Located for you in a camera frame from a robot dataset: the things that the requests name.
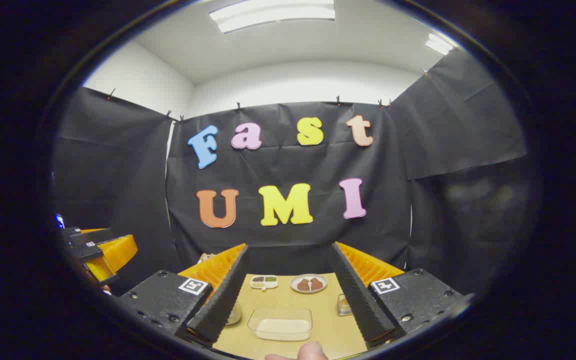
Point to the clear rice container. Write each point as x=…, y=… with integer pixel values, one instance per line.
x=280, y=327

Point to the small ceiling light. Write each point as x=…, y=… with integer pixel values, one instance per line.
x=439, y=44

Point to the brown meat piece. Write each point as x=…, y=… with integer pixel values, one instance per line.
x=303, y=285
x=316, y=284

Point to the white round plate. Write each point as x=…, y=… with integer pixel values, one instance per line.
x=309, y=277

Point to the black rice cooker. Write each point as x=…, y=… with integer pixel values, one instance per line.
x=234, y=315

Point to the computer monitor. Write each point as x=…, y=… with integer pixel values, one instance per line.
x=59, y=221

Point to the black backdrop cloth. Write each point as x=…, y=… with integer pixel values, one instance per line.
x=288, y=165

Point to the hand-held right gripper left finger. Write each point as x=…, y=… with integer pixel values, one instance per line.
x=220, y=300

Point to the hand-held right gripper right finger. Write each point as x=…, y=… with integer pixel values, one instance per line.
x=355, y=295

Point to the clear chopstick holder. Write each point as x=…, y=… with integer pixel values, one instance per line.
x=344, y=306

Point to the long ceiling light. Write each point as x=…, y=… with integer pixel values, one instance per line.
x=273, y=14

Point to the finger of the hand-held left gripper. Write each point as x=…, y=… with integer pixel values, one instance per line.
x=118, y=252
x=99, y=269

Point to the white divided seasoning dish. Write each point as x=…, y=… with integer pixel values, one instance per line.
x=263, y=282

